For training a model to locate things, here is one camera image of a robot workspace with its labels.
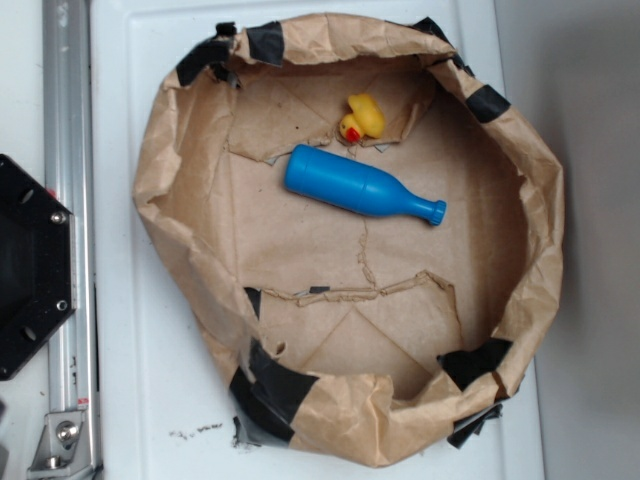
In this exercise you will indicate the blue plastic bottle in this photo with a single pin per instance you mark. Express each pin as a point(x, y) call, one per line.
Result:
point(355, 186)

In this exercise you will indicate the yellow rubber duck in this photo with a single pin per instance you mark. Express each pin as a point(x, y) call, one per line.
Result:
point(365, 119)

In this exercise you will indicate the brown paper bag bin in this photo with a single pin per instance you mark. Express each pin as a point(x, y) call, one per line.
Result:
point(364, 338)

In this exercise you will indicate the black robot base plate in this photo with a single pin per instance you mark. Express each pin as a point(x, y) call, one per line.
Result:
point(36, 273)

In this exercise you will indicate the aluminium extrusion rail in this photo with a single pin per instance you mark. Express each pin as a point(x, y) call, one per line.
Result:
point(72, 350)

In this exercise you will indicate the metal corner bracket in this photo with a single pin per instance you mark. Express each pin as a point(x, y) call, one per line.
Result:
point(64, 447)

